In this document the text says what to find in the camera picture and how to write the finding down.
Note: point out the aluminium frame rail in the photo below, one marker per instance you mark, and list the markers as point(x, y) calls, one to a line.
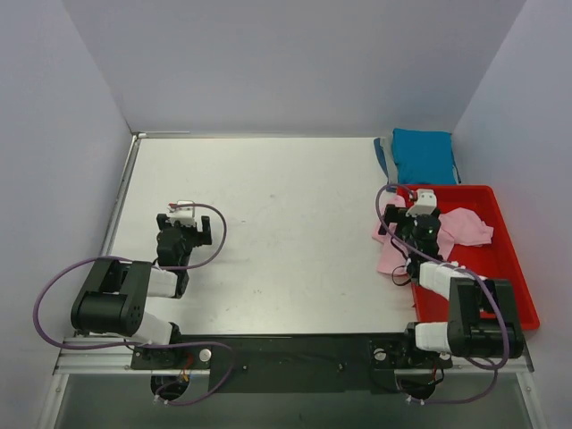
point(117, 360)

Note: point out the pink t shirt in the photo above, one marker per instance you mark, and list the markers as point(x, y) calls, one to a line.
point(459, 226)

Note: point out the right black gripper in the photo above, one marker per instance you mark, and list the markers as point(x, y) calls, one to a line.
point(403, 217)

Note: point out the folded teal t shirt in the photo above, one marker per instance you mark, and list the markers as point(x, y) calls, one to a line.
point(423, 157)

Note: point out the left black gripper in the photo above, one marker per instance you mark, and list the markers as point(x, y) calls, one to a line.
point(184, 228)

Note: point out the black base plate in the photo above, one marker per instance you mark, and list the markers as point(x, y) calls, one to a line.
point(300, 363)

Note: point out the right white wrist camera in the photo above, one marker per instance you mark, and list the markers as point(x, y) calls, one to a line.
point(425, 202)

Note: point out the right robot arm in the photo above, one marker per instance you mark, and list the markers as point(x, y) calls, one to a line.
point(483, 320)

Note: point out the folded blue grey t shirt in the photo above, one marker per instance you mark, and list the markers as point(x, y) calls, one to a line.
point(384, 156)

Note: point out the red plastic tray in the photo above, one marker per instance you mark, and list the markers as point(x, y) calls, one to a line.
point(497, 260)

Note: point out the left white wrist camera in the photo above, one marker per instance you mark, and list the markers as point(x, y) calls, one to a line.
point(181, 213)

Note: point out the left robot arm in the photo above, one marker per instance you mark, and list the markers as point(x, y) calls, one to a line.
point(113, 298)

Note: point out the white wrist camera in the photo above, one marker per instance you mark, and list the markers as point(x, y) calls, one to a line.
point(181, 213)
point(425, 202)

